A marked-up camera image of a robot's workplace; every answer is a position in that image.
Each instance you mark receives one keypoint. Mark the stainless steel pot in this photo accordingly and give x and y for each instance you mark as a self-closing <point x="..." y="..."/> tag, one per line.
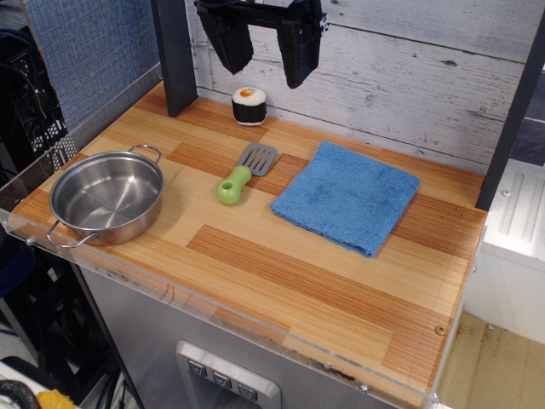
<point x="108" y="198"/>

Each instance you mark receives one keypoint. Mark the white appliance on right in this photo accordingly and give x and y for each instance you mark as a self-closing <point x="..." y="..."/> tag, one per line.
<point x="506" y="287"/>

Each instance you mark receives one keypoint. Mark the plush sushi roll toy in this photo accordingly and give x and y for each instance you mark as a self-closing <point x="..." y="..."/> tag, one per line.
<point x="249" y="106"/>

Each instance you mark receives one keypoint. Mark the grey dispenser button panel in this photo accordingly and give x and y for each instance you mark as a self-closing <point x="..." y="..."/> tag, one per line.
<point x="211" y="381"/>

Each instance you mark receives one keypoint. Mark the blue folded towel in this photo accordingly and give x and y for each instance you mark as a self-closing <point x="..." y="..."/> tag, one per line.
<point x="347" y="198"/>

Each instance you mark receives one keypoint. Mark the dark grey post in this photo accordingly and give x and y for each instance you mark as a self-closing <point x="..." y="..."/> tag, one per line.
<point x="175" y="52"/>
<point x="521" y="100"/>

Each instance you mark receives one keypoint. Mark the dark grey right post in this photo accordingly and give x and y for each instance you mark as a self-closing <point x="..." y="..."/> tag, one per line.
<point x="521" y="100"/>

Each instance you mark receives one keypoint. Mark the silver toy fridge cabinet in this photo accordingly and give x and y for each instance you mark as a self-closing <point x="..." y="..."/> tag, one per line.
<point x="144" y="328"/>

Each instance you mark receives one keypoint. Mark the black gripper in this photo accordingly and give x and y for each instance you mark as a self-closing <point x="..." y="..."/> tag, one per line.
<point x="226" y="25"/>

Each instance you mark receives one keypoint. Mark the green handled grey spatula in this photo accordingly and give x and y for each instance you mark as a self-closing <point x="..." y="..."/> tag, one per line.
<point x="256" y="160"/>

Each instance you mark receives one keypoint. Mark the black crate with cables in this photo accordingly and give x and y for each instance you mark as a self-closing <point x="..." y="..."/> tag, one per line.
<point x="31" y="118"/>

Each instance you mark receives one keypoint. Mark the dark grey left post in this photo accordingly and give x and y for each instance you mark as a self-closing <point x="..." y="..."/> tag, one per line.
<point x="175" y="52"/>

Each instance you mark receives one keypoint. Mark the yellow black object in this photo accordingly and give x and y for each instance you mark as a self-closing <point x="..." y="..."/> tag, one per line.
<point x="15" y="394"/>

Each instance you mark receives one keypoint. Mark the clear acrylic table guard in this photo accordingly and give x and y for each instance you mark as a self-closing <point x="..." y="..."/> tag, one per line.
<point x="393" y="314"/>

